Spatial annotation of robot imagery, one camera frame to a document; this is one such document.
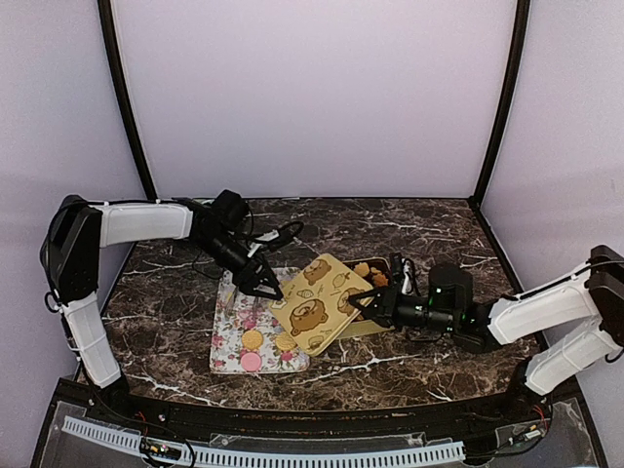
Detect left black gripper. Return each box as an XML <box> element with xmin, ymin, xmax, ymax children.
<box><xmin>195</xmin><ymin>231</ymin><xmax>283</xmax><ymax>300</ymax></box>

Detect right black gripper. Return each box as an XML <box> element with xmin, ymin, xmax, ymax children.
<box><xmin>349</xmin><ymin>283</ymin><xmax>458</xmax><ymax>333</ymax></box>

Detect gold cookie tin box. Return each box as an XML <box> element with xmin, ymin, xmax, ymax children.
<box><xmin>335</xmin><ymin>257</ymin><xmax>396</xmax><ymax>341</ymax></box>

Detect silver tin lid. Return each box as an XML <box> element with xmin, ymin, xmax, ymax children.
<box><xmin>269</xmin><ymin>253</ymin><xmax>372</xmax><ymax>357</ymax></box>

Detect metal serving tongs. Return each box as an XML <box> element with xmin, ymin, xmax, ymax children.
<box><xmin>224</xmin><ymin>287</ymin><xmax>260</xmax><ymax>317</ymax></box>

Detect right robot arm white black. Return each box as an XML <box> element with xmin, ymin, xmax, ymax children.
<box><xmin>347</xmin><ymin>245</ymin><xmax>623</xmax><ymax>423</ymax></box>

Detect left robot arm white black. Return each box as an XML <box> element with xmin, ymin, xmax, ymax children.
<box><xmin>39</xmin><ymin>190</ymin><xmax>304</xmax><ymax>425</ymax></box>

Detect floral rectangular tray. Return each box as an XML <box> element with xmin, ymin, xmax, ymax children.
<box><xmin>209</xmin><ymin>271</ymin><xmax>310</xmax><ymax>374</ymax></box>

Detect pink macaron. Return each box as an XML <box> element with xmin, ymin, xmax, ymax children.
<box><xmin>240</xmin><ymin>352</ymin><xmax>262</xmax><ymax>372</ymax></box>

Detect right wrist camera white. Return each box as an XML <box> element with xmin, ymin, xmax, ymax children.
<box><xmin>390</xmin><ymin>253</ymin><xmax>418</xmax><ymax>294</ymax></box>

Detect left black frame post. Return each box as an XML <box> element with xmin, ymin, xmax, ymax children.
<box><xmin>97</xmin><ymin>0</ymin><xmax>158</xmax><ymax>201</ymax></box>

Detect black frame post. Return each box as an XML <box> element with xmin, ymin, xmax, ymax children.
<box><xmin>468</xmin><ymin>0</ymin><xmax>530</xmax><ymax>213</ymax></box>
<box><xmin>97</xmin><ymin>0</ymin><xmax>158</xmax><ymax>201</ymax></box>

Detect white cable duct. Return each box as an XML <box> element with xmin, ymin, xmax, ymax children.
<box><xmin>61</xmin><ymin>416</ymin><xmax>466</xmax><ymax>467</ymax></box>

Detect right black frame post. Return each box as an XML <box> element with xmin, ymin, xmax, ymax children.
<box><xmin>468</xmin><ymin>0</ymin><xmax>530</xmax><ymax>213</ymax></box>

